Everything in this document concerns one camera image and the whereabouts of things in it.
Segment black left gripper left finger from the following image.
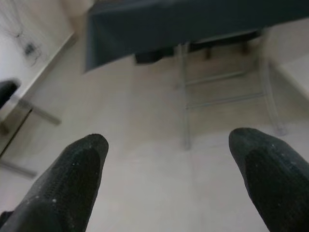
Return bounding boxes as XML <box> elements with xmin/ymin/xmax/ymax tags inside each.
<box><xmin>0</xmin><ymin>132</ymin><xmax>109</xmax><ymax>232</ymax></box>

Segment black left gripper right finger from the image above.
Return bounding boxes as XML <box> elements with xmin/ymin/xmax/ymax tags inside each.
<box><xmin>228</xmin><ymin>127</ymin><xmax>309</xmax><ymax>232</ymax></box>

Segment black tablecloth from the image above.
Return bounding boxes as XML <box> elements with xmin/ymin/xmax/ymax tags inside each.
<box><xmin>83</xmin><ymin>0</ymin><xmax>309</xmax><ymax>74</ymax></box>

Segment metal folding table frame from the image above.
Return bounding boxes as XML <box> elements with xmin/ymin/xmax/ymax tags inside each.
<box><xmin>175</xmin><ymin>26</ymin><xmax>287</xmax><ymax>150</ymax></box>

